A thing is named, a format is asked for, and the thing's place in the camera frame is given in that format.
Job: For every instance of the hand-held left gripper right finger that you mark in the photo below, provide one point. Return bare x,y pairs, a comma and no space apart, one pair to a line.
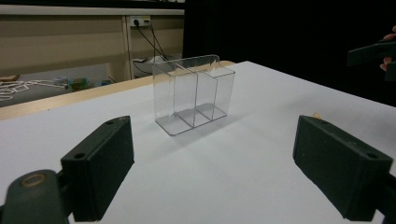
339,168

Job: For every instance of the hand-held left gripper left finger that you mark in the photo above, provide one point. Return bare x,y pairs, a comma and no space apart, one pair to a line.
102,161

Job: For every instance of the black brush with tan tip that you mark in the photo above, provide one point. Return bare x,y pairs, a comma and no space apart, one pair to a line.
317,115

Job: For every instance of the clear acrylic organizer box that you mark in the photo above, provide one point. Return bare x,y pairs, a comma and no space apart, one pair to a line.
186,93

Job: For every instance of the pile of colourful toys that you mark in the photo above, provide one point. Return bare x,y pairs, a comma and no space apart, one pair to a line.
79,83

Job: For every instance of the black curtain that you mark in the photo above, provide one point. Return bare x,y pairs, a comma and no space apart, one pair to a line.
280,37

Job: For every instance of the beige wooden shelf unit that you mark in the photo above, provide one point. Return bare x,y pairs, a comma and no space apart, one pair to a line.
62,40

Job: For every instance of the white power socket strip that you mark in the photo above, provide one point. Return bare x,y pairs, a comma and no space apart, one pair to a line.
139,20

